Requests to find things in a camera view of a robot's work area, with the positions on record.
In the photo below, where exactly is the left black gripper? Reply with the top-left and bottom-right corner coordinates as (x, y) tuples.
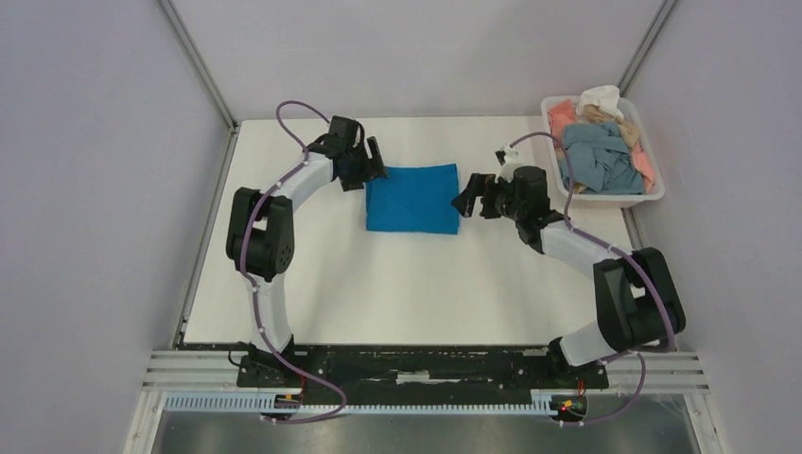
(340, 137), (390, 193)

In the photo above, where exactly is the bright blue t shirt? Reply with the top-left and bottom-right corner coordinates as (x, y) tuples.
(365, 164), (460, 236)

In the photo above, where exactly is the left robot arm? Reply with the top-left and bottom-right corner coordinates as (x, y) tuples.
(225, 116), (387, 386)

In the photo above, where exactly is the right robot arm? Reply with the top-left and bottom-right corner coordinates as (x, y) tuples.
(451, 166), (687, 386)

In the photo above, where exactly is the pink t shirt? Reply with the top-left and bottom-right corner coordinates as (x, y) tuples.
(547, 99), (579, 148)

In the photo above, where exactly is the grey blue t shirt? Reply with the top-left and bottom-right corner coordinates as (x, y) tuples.
(558, 122), (646, 195)

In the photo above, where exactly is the beige t shirt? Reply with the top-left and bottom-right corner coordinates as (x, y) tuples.
(582, 104), (640, 149)

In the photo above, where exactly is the white t shirt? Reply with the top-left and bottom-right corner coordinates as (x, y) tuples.
(576, 85), (624, 119)

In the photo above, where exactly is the white plastic basket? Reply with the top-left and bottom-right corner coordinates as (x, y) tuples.
(541, 94), (666, 208)

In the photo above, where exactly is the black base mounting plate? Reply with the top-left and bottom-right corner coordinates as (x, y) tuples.
(236, 344), (609, 407)

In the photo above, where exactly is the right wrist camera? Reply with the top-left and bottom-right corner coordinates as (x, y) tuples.
(495, 145), (524, 167)

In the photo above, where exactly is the right aluminium frame post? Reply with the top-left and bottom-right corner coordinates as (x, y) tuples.
(618, 0), (680, 97)

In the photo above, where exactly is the aluminium frame post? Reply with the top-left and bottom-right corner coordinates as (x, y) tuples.
(618, 0), (680, 97)
(155, 0), (238, 133)

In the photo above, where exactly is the left aluminium frame post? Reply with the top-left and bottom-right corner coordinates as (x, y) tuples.
(155, 0), (238, 133)

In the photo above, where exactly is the white slotted cable duct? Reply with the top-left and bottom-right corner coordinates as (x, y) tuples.
(164, 392), (587, 417)

